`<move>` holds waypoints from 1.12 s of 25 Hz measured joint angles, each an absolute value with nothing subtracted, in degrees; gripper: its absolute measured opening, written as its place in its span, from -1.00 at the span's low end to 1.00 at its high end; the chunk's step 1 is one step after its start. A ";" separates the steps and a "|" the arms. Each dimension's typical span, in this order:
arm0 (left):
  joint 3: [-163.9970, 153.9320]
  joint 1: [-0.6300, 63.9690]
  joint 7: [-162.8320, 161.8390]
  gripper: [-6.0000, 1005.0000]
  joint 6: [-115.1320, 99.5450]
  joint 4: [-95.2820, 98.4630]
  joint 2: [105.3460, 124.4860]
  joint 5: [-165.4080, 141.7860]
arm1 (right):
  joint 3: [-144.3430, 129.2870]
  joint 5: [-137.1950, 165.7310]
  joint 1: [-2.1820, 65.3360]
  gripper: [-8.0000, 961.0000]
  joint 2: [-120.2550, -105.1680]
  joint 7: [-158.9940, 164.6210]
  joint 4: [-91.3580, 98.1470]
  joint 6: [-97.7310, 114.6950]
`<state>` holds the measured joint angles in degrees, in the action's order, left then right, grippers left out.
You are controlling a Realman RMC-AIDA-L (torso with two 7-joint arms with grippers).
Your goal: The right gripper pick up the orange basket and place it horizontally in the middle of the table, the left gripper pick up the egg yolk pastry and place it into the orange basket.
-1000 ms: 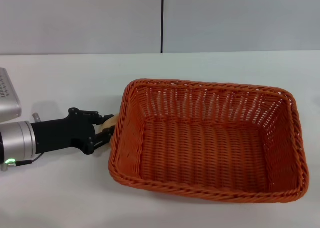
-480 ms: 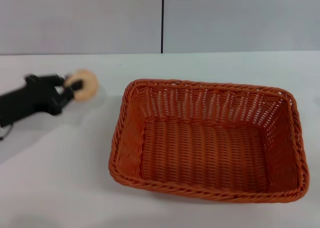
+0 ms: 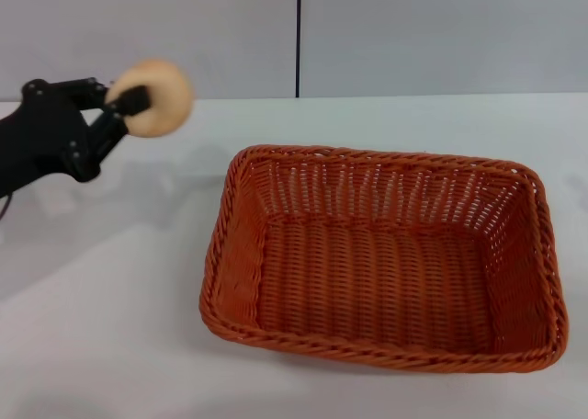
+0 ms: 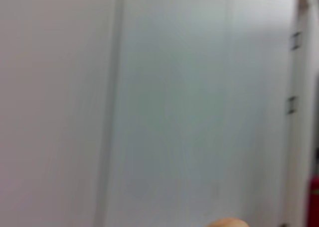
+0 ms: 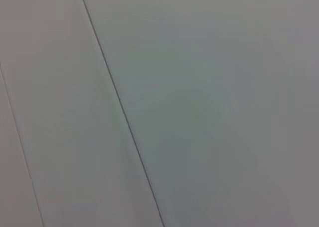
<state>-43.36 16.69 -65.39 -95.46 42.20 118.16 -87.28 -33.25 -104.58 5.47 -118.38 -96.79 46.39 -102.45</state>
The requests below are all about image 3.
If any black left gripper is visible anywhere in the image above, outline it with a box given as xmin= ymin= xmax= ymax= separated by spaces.
xmin=0 ymin=76 xmax=153 ymax=196

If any round beige bread roll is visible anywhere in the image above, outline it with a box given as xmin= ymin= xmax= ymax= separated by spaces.
xmin=106 ymin=59 xmax=195 ymax=139

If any orange woven plastic basket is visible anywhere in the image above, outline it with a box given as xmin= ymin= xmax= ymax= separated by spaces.
xmin=198 ymin=143 xmax=570 ymax=374

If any black vertical wall seam strip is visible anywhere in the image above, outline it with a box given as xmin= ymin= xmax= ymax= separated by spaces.
xmin=295 ymin=0 xmax=303 ymax=99

